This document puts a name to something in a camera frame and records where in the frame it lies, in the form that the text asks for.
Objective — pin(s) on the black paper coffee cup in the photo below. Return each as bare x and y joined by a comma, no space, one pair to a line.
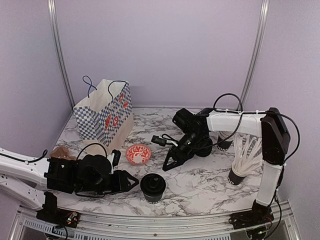
152,200

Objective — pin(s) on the stack of black lids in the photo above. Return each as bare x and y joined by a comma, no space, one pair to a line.
204,147

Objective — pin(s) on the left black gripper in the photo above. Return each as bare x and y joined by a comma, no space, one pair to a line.
125,185

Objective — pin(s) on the bundle of white wrapped straws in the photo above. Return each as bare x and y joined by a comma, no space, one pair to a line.
248,156

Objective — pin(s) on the brown cardboard cup carrier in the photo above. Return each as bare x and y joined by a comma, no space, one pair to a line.
62,152

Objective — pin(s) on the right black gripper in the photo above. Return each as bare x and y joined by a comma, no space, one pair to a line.
174,155

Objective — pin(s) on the aluminium front frame rail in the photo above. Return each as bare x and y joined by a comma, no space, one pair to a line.
96,226

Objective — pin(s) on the black plastic cup lid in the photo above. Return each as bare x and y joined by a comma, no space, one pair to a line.
153,184

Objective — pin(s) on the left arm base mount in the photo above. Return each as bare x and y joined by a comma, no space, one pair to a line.
52,214

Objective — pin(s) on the stack of black paper cups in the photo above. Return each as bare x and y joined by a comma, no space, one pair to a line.
223,146

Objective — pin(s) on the black cup holding straws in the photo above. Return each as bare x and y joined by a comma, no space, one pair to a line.
235,178

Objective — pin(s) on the blue checkered paper bag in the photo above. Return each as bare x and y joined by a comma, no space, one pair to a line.
105,115

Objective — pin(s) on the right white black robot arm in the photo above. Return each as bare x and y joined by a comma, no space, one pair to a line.
268,125

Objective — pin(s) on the red floral ceramic bowl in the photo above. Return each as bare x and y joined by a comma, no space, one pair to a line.
138,154

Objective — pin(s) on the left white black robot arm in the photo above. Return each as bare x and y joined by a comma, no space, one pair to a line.
31,180

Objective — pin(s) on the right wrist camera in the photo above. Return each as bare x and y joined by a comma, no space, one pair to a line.
164,140

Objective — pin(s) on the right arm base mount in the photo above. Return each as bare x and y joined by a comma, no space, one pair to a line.
257,215

